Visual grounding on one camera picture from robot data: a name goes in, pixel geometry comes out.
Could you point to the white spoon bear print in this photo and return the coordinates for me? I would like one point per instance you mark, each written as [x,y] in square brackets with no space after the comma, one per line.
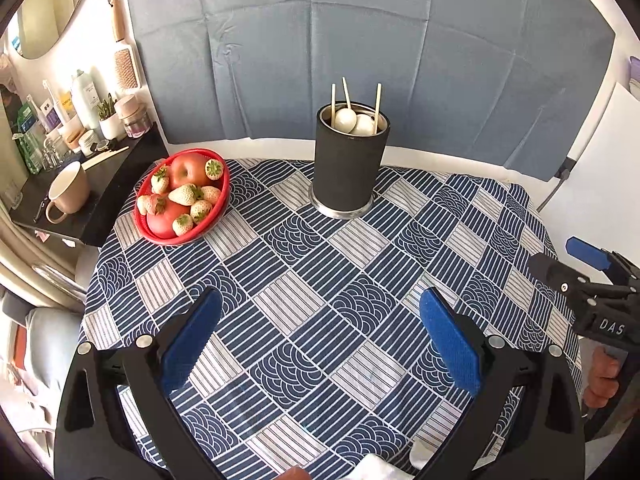
[366,126]

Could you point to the glass jar purple contents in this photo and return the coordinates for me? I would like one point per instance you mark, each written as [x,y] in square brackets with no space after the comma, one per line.
[136,125]

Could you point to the yellow tube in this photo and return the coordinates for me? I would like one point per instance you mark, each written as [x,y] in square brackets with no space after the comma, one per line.
[66,107]

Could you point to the red fruit bowl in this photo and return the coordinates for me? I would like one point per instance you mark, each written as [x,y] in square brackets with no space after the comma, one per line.
[210,220]

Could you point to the wall mirror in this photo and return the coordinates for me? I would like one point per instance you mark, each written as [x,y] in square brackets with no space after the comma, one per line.
[50,10]

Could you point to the person's right hand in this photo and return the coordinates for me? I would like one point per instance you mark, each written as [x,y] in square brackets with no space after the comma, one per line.
[602,380]

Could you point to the pink round container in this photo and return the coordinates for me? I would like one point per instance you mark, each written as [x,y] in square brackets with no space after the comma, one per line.
[126,106]

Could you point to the green packet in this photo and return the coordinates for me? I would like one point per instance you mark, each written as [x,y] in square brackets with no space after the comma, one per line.
[27,140]

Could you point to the purple box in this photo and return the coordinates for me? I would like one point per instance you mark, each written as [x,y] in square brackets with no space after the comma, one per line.
[50,119]

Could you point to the apples and white strawberries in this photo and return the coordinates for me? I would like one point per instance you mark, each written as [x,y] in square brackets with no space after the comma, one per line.
[185,194]

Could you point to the white electric toothbrush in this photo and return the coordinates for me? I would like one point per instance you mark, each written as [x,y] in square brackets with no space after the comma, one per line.
[32,110]
[49,100]

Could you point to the beige mug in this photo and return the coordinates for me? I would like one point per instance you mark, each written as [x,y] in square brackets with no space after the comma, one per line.
[70,192]

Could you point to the black side shelf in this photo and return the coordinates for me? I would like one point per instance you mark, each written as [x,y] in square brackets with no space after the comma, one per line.
[100,200]

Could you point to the clear glass jar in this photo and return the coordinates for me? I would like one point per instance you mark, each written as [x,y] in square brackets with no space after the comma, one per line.
[54,155]

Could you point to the small white jar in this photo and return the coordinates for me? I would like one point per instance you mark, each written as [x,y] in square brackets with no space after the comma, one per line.
[89,142]

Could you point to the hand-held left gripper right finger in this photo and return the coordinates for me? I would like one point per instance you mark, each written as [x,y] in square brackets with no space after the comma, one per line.
[447,335]

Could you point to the red apple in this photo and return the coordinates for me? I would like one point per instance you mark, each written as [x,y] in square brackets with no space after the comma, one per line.
[187,170]
[162,222]

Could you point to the plain white ceramic spoon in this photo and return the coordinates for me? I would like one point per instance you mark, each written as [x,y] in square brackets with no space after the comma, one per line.
[345,121]

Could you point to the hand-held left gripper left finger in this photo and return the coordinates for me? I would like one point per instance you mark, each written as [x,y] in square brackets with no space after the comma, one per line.
[195,335]

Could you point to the wooden hairbrush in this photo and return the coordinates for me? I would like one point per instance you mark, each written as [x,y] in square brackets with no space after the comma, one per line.
[124,67]

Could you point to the blue white patterned tablecloth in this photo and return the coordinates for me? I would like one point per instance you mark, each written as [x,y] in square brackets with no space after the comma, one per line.
[325,270]

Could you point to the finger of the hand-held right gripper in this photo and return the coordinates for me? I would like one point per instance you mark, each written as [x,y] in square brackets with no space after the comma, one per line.
[587,250]
[555,272]

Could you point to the blue fabric backdrop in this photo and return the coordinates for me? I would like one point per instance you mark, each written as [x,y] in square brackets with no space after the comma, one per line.
[400,35]

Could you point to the flat wooden stick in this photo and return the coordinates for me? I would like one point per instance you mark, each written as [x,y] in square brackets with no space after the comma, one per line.
[105,156]

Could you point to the small plant in white pot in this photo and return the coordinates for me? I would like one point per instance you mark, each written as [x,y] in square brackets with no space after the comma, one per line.
[110,125]

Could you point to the black cylindrical utensil holder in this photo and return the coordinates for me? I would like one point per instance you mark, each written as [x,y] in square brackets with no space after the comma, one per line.
[347,170]

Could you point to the tall white bottle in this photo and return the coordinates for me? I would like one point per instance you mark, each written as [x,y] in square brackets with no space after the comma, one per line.
[86,102]

